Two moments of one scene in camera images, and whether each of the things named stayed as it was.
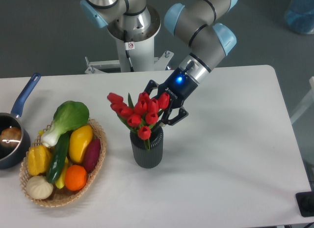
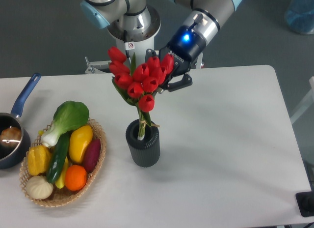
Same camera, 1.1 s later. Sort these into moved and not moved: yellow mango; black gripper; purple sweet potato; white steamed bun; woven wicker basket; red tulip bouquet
Moved: red tulip bouquet; black gripper
Not moved: white steamed bun; yellow mango; purple sweet potato; woven wicker basket
